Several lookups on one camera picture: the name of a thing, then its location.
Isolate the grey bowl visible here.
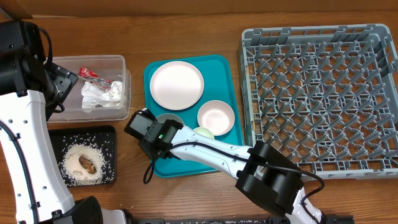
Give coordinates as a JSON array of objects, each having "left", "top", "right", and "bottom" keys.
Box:
[{"left": 156, "top": 113, "right": 185, "bottom": 125}]

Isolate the large pink plate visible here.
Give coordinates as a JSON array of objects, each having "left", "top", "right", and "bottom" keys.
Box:
[{"left": 149, "top": 61, "right": 205, "bottom": 111}]

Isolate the red foil wrapper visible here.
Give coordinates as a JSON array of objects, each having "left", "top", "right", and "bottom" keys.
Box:
[{"left": 78, "top": 67, "right": 113, "bottom": 91}]

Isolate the pink bowl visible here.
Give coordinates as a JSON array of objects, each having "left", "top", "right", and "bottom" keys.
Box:
[{"left": 197, "top": 100, "right": 235, "bottom": 136}]

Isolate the white napkin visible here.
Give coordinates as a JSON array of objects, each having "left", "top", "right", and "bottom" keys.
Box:
[{"left": 81, "top": 81, "right": 123, "bottom": 108}]

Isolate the gold foil wrapper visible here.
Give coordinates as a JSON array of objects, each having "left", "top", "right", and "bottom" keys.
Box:
[{"left": 78, "top": 156, "right": 96, "bottom": 174}]

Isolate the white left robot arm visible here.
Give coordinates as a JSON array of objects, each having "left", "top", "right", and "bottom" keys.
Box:
[{"left": 1, "top": 21, "right": 132, "bottom": 223}]

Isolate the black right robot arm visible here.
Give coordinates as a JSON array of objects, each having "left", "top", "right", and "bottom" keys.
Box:
[{"left": 124, "top": 108, "right": 326, "bottom": 223}]

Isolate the pale green cup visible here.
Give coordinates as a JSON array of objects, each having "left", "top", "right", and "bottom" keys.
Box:
[{"left": 194, "top": 127, "right": 215, "bottom": 139}]

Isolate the black tray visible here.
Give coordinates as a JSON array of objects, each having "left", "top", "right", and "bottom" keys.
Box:
[{"left": 48, "top": 124, "right": 117, "bottom": 187}]

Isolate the clear plastic bin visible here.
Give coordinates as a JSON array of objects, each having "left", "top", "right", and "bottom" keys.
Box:
[{"left": 49, "top": 55, "right": 131, "bottom": 123}]

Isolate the white rice pile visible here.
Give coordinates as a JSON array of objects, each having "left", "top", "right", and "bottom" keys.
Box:
[{"left": 57, "top": 133, "right": 116, "bottom": 187}]

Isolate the teal plastic tray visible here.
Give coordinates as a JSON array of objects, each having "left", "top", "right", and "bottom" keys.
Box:
[{"left": 143, "top": 55, "right": 244, "bottom": 178}]

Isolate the grey dish rack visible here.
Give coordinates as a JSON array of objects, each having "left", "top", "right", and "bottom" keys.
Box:
[{"left": 238, "top": 24, "right": 397, "bottom": 179}]

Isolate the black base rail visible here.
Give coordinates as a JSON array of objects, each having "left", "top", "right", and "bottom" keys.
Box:
[{"left": 127, "top": 215, "right": 354, "bottom": 224}]

